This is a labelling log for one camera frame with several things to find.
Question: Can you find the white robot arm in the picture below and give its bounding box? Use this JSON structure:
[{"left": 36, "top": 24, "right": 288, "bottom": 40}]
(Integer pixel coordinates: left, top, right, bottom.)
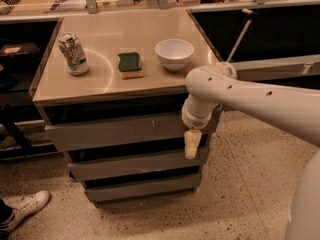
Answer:
[{"left": 182, "top": 62, "right": 320, "bottom": 240}]

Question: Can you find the white printed drink can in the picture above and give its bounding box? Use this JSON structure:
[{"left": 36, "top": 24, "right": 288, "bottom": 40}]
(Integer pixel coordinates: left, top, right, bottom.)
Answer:
[{"left": 58, "top": 33, "right": 89, "bottom": 76}]

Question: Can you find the white sneaker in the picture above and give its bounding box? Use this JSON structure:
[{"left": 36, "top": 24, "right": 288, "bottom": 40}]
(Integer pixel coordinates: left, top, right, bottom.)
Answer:
[{"left": 0, "top": 190, "right": 51, "bottom": 233}]

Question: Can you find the grey middle drawer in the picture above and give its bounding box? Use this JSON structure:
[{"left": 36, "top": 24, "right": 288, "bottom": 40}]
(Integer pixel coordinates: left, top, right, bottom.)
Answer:
[{"left": 69, "top": 147, "right": 209, "bottom": 181}]

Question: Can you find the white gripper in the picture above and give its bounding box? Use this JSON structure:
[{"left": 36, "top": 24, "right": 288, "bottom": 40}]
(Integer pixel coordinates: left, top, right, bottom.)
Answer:
[{"left": 182, "top": 95, "right": 219, "bottom": 160}]

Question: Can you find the grey drawer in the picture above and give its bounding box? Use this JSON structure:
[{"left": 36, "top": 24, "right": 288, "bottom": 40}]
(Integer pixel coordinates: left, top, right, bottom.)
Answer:
[
  {"left": 69, "top": 147, "right": 209, "bottom": 181},
  {"left": 44, "top": 104, "right": 223, "bottom": 152},
  {"left": 85, "top": 173, "right": 202, "bottom": 203}
]

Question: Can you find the grey drawer cabinet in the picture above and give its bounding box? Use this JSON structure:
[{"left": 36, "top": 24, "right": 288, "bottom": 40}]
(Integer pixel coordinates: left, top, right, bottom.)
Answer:
[{"left": 33, "top": 9, "right": 220, "bottom": 192}]

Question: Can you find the green yellow sponge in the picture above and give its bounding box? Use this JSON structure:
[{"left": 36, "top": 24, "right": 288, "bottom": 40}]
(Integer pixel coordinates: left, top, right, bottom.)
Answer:
[{"left": 118, "top": 52, "right": 144, "bottom": 79}]

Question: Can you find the grey bottom drawer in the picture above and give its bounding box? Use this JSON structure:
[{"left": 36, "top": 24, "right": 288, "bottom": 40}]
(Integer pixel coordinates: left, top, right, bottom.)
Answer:
[{"left": 85, "top": 173, "right": 202, "bottom": 203}]

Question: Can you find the grey top drawer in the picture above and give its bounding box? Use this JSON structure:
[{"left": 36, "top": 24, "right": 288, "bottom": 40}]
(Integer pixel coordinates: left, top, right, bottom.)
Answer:
[{"left": 44, "top": 104, "right": 223, "bottom": 152}]

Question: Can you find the grey metal shelf rail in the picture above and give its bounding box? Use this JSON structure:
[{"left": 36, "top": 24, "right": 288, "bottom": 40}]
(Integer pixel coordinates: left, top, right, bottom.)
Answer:
[{"left": 232, "top": 54, "right": 320, "bottom": 81}]

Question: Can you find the white bowl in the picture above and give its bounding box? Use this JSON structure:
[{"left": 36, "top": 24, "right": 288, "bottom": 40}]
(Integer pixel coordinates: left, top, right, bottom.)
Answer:
[{"left": 155, "top": 39, "right": 194, "bottom": 72}]

